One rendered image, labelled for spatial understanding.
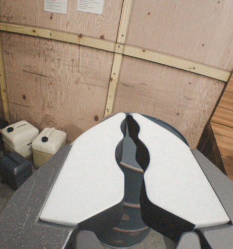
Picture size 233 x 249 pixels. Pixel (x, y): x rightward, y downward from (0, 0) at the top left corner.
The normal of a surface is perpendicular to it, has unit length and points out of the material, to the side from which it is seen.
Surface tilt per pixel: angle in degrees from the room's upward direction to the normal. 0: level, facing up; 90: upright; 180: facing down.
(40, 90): 90
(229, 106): 90
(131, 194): 90
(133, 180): 90
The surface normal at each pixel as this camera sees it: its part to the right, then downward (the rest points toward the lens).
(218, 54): -0.25, 0.47
